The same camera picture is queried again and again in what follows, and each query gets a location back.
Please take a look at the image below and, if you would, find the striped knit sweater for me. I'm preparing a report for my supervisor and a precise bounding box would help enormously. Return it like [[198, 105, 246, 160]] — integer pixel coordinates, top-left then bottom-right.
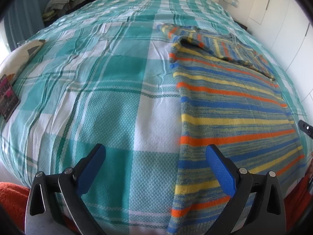
[[158, 23, 306, 234]]

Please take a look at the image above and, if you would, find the folded striped clothes pile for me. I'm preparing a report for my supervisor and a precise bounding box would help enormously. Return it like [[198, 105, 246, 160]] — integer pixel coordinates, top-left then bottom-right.
[[42, 0, 80, 22]]

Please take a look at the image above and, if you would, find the orange knit cloth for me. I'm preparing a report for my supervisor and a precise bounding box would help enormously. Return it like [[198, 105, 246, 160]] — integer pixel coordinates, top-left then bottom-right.
[[0, 181, 79, 234]]

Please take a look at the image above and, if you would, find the white wardrobe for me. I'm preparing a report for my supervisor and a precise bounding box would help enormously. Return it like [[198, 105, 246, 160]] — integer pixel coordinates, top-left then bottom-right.
[[247, 0, 313, 108]]

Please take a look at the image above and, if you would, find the teal plaid bedspread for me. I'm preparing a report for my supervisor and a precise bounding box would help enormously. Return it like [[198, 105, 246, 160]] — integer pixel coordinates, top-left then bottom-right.
[[1, 0, 312, 234]]

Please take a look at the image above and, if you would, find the patterned cream pillow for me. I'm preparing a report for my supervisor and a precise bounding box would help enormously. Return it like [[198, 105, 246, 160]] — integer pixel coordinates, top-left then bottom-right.
[[1, 39, 46, 85]]

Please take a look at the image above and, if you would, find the teal curtain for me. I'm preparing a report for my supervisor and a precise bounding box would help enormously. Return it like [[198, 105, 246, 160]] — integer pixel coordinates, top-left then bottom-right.
[[3, 0, 50, 51]]

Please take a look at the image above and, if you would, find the wall socket with sticker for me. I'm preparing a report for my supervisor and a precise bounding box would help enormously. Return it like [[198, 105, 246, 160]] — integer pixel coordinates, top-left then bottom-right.
[[223, 0, 239, 7]]

